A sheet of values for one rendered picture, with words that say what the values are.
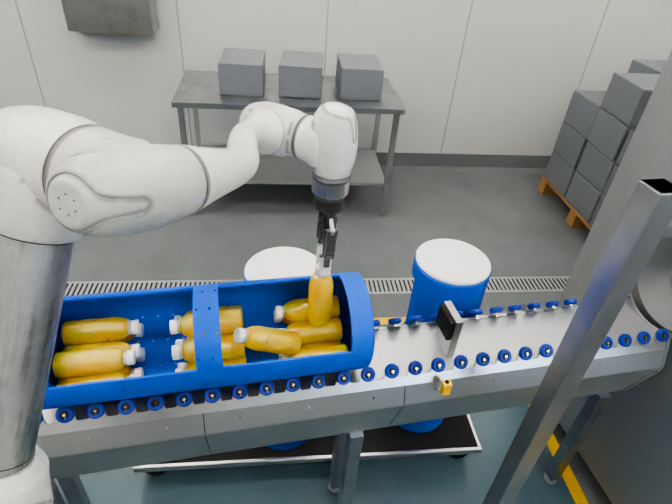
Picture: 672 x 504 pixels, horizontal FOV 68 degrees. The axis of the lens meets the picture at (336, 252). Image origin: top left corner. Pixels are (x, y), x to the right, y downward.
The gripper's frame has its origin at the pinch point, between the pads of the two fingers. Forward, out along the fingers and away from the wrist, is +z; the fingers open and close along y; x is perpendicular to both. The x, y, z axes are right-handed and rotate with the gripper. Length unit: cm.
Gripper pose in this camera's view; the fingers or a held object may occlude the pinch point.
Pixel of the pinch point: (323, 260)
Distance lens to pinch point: 130.0
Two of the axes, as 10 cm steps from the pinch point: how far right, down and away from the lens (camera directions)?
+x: -9.7, 0.6, -2.2
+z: -0.9, 8.0, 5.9
